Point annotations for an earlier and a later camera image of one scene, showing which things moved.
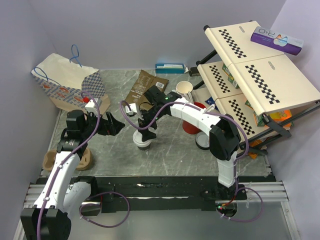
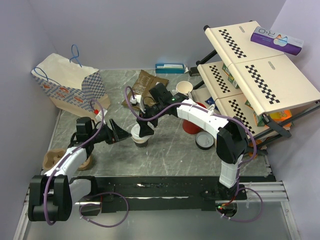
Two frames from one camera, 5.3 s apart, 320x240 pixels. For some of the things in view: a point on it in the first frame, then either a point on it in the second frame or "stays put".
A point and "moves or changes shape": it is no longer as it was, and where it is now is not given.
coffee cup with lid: x=137 y=139 moves or changes shape
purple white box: x=277 y=40 stays put
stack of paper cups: x=184 y=87 stays put
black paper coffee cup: x=145 y=148 moves or changes shape
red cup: x=189 y=128 stays put
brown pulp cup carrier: x=84 y=162 stays put
